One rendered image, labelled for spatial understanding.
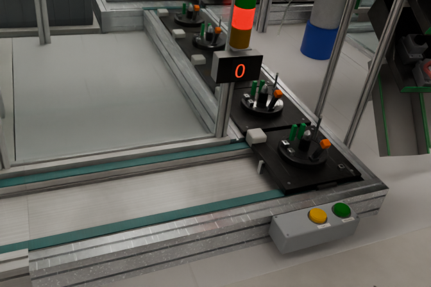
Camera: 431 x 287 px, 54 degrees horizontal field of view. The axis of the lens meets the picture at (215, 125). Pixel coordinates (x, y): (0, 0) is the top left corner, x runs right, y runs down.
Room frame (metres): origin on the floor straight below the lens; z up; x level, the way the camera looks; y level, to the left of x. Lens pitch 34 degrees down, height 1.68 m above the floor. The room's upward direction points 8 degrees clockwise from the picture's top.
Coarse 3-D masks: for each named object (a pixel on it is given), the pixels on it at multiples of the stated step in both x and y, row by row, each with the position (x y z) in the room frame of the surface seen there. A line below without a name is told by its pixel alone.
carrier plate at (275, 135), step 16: (256, 144) 0.98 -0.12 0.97; (272, 144) 0.99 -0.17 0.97; (272, 160) 0.91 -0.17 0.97; (336, 160) 0.95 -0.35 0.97; (272, 176) 0.86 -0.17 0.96; (288, 176) 0.85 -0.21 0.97; (304, 176) 0.86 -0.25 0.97; (320, 176) 0.87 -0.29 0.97; (336, 176) 0.88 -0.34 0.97; (352, 176) 0.89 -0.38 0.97; (288, 192) 0.80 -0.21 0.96
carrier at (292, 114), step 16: (240, 96) 1.23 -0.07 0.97; (256, 96) 1.21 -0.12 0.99; (272, 96) 1.23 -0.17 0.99; (240, 112) 1.13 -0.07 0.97; (256, 112) 1.12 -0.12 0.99; (272, 112) 1.13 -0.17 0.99; (288, 112) 1.17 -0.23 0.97; (240, 128) 1.05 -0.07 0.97; (256, 128) 1.06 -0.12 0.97; (272, 128) 1.07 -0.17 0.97; (288, 128) 1.10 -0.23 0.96
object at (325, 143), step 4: (320, 136) 0.92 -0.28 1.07; (320, 140) 0.90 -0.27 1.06; (324, 140) 0.89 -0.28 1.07; (328, 140) 0.90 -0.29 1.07; (320, 144) 0.89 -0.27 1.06; (324, 144) 0.88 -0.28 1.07; (328, 144) 0.88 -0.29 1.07; (320, 148) 0.89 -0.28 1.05; (324, 148) 0.88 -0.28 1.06; (316, 152) 0.90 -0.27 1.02; (320, 152) 0.90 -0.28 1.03; (312, 156) 0.91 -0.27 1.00; (316, 156) 0.90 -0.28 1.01
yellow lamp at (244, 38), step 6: (234, 30) 0.96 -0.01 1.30; (240, 30) 0.96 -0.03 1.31; (246, 30) 0.96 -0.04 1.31; (234, 36) 0.96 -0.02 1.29; (240, 36) 0.96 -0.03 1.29; (246, 36) 0.96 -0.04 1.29; (234, 42) 0.96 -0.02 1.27; (240, 42) 0.96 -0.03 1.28; (246, 42) 0.96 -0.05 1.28; (240, 48) 0.96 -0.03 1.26
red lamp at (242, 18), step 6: (234, 6) 0.98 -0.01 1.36; (234, 12) 0.97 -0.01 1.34; (240, 12) 0.96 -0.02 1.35; (246, 12) 0.96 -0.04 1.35; (252, 12) 0.97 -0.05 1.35; (234, 18) 0.97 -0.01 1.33; (240, 18) 0.96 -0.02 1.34; (246, 18) 0.96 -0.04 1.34; (252, 18) 0.97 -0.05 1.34; (234, 24) 0.97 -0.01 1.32; (240, 24) 0.96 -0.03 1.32; (246, 24) 0.96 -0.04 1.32; (252, 24) 0.98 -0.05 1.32
